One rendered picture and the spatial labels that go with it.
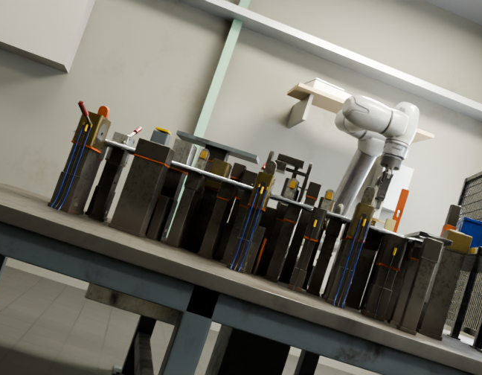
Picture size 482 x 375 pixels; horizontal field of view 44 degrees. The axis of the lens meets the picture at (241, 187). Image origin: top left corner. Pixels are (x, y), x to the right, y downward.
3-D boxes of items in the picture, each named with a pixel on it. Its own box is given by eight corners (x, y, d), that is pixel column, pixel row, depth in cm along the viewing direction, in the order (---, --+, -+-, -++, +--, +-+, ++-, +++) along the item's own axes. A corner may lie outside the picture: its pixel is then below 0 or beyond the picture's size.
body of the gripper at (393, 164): (381, 156, 228) (373, 179, 228) (384, 152, 220) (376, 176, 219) (400, 162, 227) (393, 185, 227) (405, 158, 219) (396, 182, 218)
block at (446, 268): (417, 332, 199) (449, 229, 202) (413, 329, 207) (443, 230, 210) (441, 341, 198) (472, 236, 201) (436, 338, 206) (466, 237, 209)
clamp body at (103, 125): (42, 205, 206) (78, 106, 209) (58, 209, 220) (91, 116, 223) (65, 213, 205) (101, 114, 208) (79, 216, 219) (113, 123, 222)
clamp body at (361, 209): (325, 303, 192) (358, 200, 195) (323, 301, 204) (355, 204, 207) (345, 310, 192) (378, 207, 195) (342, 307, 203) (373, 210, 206)
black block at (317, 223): (286, 289, 199) (313, 204, 201) (286, 288, 208) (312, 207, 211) (301, 295, 198) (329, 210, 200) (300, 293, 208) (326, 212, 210)
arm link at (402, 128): (402, 149, 231) (372, 137, 228) (413, 111, 232) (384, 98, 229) (416, 146, 220) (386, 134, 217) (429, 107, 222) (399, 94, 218)
